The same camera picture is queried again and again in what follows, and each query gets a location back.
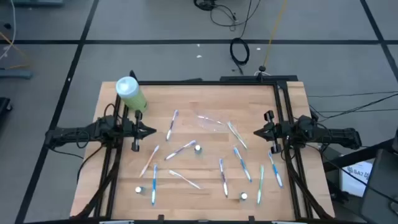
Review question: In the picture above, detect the black diagonal beam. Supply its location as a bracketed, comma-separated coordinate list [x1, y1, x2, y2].
[323, 138, 398, 172]

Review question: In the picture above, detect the white floor cable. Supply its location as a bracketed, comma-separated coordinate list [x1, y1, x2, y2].
[0, 0, 17, 62]

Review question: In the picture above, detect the white labelled box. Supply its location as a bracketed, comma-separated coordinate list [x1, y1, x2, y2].
[340, 160, 374, 198]

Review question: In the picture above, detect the black metal table frame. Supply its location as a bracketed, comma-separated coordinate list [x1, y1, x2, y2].
[70, 70, 335, 224]

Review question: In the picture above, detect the blue toothbrush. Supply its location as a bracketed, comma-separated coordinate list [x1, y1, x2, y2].
[150, 164, 159, 206]
[233, 146, 253, 183]
[267, 151, 284, 189]

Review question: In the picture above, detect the orange floor cable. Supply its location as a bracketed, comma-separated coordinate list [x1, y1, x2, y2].
[0, 30, 30, 70]

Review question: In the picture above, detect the grey floor bar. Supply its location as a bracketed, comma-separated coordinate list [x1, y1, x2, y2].
[0, 68, 34, 80]

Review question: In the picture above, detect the white orange toothbrush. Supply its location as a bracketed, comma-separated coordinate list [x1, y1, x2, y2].
[169, 169, 201, 190]

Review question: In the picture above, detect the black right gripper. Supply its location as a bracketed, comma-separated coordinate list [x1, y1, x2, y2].
[253, 110, 292, 154]

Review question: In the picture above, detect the black stand with ball top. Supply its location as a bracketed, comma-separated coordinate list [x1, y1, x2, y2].
[254, 65, 271, 82]

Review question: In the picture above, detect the thin black floor cable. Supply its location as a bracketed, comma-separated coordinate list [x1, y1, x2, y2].
[310, 93, 398, 122]
[307, 90, 398, 98]

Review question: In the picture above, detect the clear plastic organizer container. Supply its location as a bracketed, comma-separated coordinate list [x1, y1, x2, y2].
[195, 111, 233, 132]

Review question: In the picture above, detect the coiled black floor cable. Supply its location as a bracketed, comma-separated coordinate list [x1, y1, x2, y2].
[229, 37, 251, 75]

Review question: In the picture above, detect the green disinfecting wipes canister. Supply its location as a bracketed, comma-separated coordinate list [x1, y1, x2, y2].
[115, 76, 149, 113]

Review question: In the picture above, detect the green toothbrush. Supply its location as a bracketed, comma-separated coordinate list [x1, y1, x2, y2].
[226, 121, 249, 150]
[256, 164, 265, 205]

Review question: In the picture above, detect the tangled black cable bundle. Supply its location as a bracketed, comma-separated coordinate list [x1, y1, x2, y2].
[193, 0, 262, 32]

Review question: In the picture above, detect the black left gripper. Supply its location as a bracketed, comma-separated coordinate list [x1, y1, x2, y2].
[123, 110, 157, 152]

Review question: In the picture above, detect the purple toothbrush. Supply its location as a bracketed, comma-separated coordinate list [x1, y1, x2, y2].
[164, 139, 197, 161]
[218, 158, 229, 198]
[165, 109, 180, 141]

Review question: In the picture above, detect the black object on floor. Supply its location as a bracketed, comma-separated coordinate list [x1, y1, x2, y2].
[0, 96, 13, 118]

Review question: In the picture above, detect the yellow cable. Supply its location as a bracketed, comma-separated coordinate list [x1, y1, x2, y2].
[262, 0, 289, 68]

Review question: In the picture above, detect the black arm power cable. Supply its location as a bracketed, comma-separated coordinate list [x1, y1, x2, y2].
[76, 144, 105, 184]

